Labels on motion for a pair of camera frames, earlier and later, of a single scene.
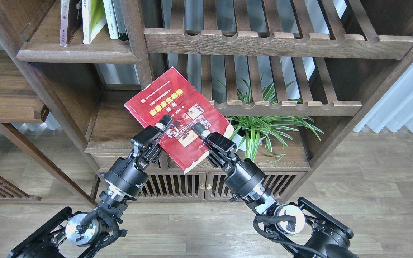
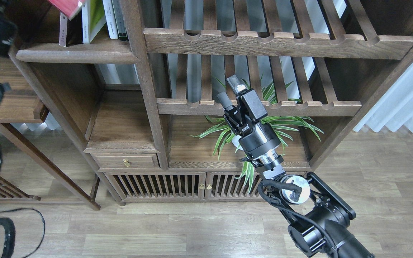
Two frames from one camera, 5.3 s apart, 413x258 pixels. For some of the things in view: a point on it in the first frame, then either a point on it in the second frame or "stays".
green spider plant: x=270 y=131 stays
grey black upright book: x=118 y=5 stays
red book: x=171 y=95 to x=68 y=7
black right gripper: x=242 y=178 to x=257 y=141
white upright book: x=110 y=19 stays
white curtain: x=410 y=103 stays
